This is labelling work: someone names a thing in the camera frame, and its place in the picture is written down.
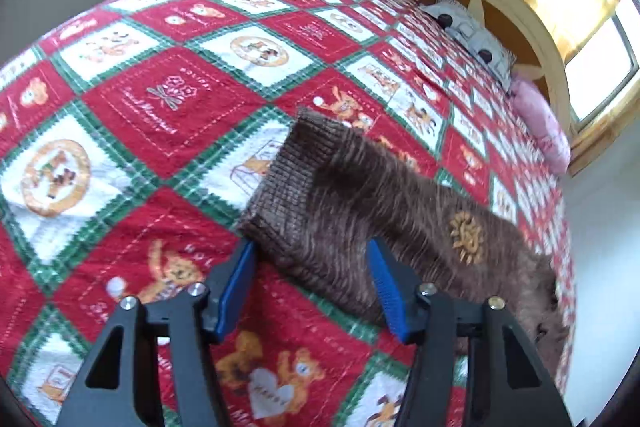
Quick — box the cream wooden headboard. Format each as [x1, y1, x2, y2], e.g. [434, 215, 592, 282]
[421, 0, 575, 138]

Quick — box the grey white patterned pillow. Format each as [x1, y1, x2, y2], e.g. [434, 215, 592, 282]
[420, 0, 516, 91]

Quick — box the red patchwork bedspread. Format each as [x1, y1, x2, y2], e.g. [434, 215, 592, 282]
[1, 0, 575, 426]

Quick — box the brown knitted sweater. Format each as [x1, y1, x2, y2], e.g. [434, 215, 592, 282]
[238, 108, 570, 374]

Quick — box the pink pillow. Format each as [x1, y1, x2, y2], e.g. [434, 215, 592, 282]
[510, 76, 570, 176]

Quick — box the centre window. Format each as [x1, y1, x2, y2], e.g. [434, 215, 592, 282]
[565, 0, 639, 135]

